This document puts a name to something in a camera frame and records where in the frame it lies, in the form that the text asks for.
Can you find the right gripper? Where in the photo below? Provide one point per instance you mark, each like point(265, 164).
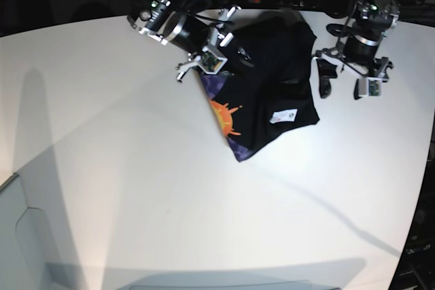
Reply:
point(194, 37)

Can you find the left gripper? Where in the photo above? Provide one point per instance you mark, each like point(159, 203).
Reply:
point(357, 56)

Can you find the black T-shirt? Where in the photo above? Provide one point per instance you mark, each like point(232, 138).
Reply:
point(280, 44)

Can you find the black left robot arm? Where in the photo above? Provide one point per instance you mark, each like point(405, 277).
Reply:
point(371, 19)

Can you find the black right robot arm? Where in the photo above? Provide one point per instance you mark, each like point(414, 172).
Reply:
point(149, 18)

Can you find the white garment label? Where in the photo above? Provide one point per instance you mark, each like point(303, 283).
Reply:
point(288, 115)

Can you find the black equipment box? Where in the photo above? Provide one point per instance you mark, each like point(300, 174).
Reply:
point(415, 269)

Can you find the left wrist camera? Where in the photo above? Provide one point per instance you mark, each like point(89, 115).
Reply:
point(369, 86)

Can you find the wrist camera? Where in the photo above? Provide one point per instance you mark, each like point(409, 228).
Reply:
point(369, 86)
point(211, 63)

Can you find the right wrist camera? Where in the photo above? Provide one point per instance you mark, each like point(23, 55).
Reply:
point(211, 63)

